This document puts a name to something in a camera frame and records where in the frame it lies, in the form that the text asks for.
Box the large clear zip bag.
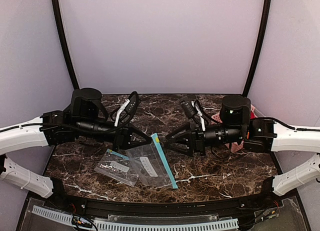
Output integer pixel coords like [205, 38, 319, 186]
[126, 133, 178, 189]

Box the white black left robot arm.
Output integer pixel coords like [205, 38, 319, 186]
[0, 87, 152, 199]

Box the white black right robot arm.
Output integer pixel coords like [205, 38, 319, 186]
[164, 94, 320, 196]

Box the small clear zip bag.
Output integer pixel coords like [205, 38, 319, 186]
[94, 149, 139, 187]

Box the pink plastic basket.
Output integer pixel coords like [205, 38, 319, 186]
[211, 105, 258, 154]

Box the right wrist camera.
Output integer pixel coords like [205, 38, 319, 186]
[179, 97, 206, 131]

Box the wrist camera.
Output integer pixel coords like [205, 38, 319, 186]
[114, 91, 140, 127]
[179, 97, 206, 131]

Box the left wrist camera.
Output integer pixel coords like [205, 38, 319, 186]
[114, 91, 140, 127]

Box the black front rail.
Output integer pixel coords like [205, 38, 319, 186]
[43, 193, 280, 219]

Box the white slotted cable duct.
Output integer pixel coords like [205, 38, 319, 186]
[31, 205, 239, 231]

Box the right black frame post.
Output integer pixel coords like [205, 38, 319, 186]
[242, 0, 272, 98]

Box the black frame post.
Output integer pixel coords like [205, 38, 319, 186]
[242, 0, 272, 98]
[51, 0, 80, 90]

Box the left black frame post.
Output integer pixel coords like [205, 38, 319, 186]
[51, 0, 80, 90]

